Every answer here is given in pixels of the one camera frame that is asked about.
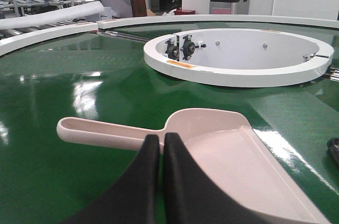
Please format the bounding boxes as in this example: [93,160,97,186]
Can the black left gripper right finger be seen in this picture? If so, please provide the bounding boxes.
[163,132,267,223]

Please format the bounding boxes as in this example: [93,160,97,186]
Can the chrome transfer rollers right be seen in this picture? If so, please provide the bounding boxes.
[329,67,339,82]

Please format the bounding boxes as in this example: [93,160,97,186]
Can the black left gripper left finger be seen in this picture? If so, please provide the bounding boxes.
[62,135,159,223]

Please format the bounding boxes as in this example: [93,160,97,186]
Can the pink plastic dustpan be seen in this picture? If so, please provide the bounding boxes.
[57,108,328,223]

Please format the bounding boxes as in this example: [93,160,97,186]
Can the black bearing mount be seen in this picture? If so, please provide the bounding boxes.
[165,39,179,60]
[181,35,207,60]

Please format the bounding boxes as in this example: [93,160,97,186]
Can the black cable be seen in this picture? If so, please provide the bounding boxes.
[327,137,339,166]

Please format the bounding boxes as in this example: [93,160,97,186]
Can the chrome transfer rollers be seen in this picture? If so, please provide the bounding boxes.
[97,31,150,43]
[329,67,339,82]

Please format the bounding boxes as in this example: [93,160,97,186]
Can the white foam roll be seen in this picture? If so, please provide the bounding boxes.
[1,1,104,30]

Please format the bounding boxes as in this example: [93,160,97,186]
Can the left black bearing mount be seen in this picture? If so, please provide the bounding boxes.
[165,39,179,60]

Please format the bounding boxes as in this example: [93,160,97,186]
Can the white outer conveyor rim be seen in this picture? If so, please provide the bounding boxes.
[0,14,339,57]

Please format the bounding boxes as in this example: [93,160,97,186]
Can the red box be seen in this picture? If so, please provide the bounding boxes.
[174,8,195,15]

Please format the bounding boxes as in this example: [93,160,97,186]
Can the right black bearing mount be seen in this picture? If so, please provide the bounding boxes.
[181,35,207,60]

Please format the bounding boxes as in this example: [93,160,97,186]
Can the chrome transfer rollers left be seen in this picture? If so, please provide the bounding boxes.
[97,31,150,43]

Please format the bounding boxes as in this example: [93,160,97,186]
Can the white inner conveyor ring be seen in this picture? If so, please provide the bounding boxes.
[143,28,335,88]

